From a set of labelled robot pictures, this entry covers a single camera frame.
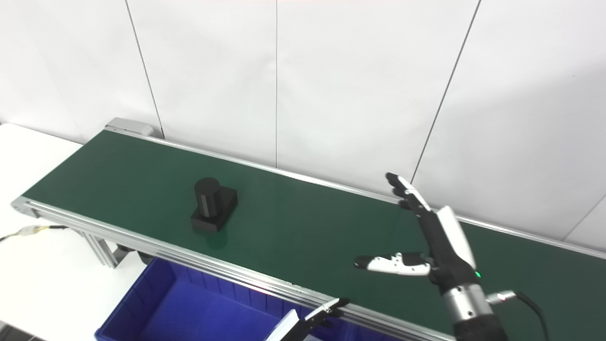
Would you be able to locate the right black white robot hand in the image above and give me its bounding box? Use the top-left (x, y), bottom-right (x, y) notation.
top-left (354, 172), bottom-right (481, 295)

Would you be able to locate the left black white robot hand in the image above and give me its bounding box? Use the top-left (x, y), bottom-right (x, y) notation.
top-left (265, 297), bottom-right (351, 341)

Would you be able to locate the black cylinder part square base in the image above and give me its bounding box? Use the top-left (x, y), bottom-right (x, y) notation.
top-left (190, 178), bottom-right (238, 233)

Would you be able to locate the green conveyor belt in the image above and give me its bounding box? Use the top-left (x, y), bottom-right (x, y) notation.
top-left (23, 130), bottom-right (606, 341)
top-left (10, 117), bottom-right (606, 341)

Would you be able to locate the blue plastic bin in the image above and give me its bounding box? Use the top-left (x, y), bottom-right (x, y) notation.
top-left (95, 257), bottom-right (403, 341)

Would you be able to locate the aluminium conveyor leg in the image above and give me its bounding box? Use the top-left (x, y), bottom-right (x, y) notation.
top-left (83, 232), bottom-right (128, 269)

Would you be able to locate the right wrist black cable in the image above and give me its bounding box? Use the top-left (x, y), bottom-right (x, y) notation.
top-left (487, 290), bottom-right (550, 341)

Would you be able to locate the yellow white cable connector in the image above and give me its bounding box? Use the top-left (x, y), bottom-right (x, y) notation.
top-left (0, 225), bottom-right (69, 243)

